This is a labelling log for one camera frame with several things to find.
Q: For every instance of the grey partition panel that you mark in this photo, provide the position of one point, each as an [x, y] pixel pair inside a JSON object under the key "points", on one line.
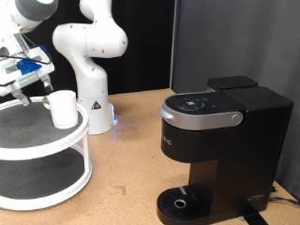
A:
{"points": [[250, 37]]}

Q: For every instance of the white two-tier turntable shelf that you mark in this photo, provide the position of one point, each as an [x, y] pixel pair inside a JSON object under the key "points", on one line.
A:
{"points": [[31, 150]]}

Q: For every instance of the black curtain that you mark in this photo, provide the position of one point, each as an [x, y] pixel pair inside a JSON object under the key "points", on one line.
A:
{"points": [[150, 47]]}

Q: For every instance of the black Keurig coffee machine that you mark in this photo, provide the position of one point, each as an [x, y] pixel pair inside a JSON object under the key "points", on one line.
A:
{"points": [[243, 150]]}

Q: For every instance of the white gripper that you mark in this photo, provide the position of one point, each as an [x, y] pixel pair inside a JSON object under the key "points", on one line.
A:
{"points": [[4, 89]]}

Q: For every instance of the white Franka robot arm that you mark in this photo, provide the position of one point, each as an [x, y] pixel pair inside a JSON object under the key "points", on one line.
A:
{"points": [[90, 78]]}

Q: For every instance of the black tape strip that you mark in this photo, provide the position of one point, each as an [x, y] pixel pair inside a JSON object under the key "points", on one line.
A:
{"points": [[253, 217]]}

